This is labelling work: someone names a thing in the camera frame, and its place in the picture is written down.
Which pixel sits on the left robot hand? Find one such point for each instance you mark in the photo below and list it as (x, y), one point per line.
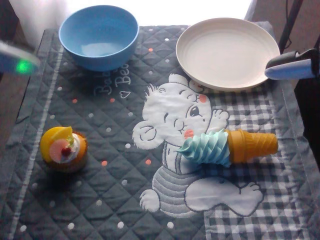
(17, 62)

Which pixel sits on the blue plastic bowl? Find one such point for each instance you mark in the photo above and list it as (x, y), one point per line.
(75, 50)

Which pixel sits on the toy cupcake with fruit topping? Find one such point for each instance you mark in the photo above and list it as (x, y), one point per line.
(62, 150)

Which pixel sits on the black stand pole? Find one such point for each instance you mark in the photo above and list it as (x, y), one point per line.
(290, 22)

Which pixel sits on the white round plate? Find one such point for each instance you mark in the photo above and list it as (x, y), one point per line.
(225, 55)

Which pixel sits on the toy ice cream cone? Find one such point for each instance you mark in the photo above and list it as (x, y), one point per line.
(250, 147)

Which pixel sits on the grey quilt with printed bear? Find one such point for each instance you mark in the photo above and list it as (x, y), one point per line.
(100, 187)

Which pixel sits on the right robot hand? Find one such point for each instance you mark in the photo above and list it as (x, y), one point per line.
(292, 67)

